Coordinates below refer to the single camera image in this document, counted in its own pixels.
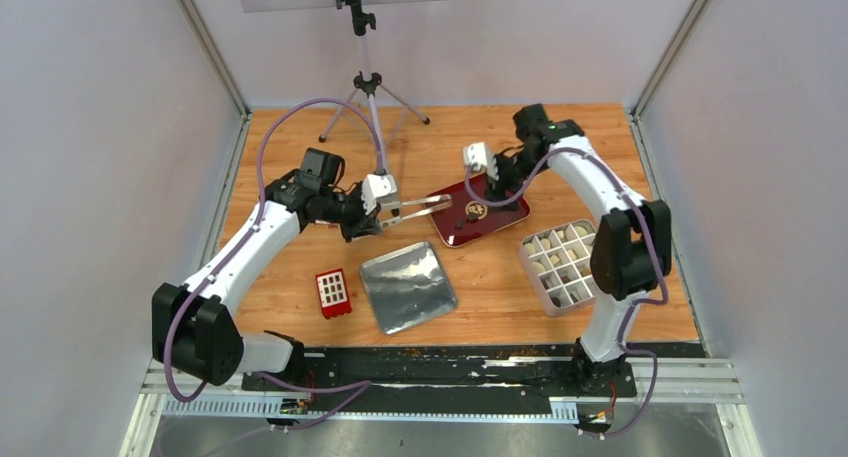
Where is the grey tripod stand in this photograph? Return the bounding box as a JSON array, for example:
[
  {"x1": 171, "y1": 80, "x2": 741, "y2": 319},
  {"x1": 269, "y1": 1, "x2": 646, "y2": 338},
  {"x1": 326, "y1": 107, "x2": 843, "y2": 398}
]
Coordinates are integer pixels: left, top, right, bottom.
[{"x1": 318, "y1": 0, "x2": 431, "y2": 174}]

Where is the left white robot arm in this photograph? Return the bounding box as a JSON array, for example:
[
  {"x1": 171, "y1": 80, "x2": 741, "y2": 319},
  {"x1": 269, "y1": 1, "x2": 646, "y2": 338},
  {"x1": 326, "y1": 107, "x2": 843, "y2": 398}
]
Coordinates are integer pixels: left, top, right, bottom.
[{"x1": 151, "y1": 148, "x2": 397, "y2": 390}]

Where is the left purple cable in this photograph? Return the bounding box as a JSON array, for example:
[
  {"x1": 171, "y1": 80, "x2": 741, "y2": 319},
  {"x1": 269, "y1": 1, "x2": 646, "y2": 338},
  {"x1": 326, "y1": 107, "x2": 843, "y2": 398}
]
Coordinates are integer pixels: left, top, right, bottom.
[{"x1": 162, "y1": 97, "x2": 389, "y2": 404}]

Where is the purple cable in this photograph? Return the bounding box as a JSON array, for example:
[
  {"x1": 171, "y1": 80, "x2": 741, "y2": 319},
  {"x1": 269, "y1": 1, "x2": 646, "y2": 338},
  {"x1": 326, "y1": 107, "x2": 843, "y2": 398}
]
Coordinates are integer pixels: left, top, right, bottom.
[
  {"x1": 463, "y1": 146, "x2": 670, "y2": 440},
  {"x1": 162, "y1": 97, "x2": 389, "y2": 404}
]

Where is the silver tin lid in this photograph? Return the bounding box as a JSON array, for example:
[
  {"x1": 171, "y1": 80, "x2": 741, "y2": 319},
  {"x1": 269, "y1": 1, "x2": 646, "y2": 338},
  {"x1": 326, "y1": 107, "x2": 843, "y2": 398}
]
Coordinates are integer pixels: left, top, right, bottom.
[{"x1": 359, "y1": 241, "x2": 458, "y2": 335}]

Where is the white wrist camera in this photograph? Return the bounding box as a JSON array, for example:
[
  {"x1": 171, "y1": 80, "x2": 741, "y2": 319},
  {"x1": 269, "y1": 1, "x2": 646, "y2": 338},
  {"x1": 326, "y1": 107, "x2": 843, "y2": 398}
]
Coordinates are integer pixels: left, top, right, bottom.
[
  {"x1": 361, "y1": 174, "x2": 401, "y2": 216},
  {"x1": 462, "y1": 142, "x2": 499, "y2": 181}
]

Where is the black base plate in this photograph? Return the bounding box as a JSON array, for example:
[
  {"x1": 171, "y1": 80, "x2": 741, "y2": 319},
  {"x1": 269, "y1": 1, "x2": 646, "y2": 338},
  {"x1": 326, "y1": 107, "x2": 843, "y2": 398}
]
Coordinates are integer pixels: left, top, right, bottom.
[{"x1": 241, "y1": 342, "x2": 639, "y2": 416}]

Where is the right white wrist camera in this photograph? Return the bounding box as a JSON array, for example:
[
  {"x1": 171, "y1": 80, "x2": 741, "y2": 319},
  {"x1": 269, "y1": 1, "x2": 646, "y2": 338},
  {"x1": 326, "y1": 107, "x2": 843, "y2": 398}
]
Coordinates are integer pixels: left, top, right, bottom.
[{"x1": 462, "y1": 142, "x2": 499, "y2": 181}]

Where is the red lacquer tray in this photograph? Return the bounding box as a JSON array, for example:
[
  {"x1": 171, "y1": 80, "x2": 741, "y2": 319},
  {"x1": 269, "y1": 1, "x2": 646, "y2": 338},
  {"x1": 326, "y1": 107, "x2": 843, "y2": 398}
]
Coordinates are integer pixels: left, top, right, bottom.
[{"x1": 429, "y1": 182, "x2": 531, "y2": 248}]

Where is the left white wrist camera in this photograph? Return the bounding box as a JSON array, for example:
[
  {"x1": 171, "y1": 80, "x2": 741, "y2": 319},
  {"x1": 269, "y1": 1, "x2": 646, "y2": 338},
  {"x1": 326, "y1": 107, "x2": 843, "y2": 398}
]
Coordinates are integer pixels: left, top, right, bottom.
[{"x1": 361, "y1": 174, "x2": 401, "y2": 216}]

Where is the red small box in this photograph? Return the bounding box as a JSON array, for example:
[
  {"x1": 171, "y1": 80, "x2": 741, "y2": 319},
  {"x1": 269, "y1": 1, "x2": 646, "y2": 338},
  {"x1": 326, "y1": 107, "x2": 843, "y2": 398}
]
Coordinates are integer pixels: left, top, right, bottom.
[{"x1": 315, "y1": 268, "x2": 352, "y2": 319}]

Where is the silver compartment tin box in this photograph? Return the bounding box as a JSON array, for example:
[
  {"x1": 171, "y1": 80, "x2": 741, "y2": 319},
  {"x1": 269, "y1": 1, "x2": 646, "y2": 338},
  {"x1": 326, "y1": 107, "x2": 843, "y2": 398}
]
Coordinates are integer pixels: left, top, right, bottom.
[{"x1": 518, "y1": 219, "x2": 600, "y2": 317}]

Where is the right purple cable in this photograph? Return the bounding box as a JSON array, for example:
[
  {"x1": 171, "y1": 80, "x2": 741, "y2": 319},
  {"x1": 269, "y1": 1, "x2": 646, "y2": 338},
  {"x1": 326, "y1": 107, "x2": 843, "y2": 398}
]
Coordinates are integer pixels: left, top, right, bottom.
[{"x1": 463, "y1": 146, "x2": 670, "y2": 440}]

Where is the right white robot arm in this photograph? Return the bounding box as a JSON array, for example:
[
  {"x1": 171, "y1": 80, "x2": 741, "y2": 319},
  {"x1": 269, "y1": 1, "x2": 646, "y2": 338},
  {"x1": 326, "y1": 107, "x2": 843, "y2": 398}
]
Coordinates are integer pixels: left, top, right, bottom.
[{"x1": 463, "y1": 104, "x2": 672, "y2": 395}]

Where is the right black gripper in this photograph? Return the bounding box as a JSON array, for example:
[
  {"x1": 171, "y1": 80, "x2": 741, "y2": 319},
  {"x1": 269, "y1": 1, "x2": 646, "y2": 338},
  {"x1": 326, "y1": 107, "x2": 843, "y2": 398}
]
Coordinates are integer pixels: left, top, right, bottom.
[{"x1": 483, "y1": 150, "x2": 546, "y2": 213}]

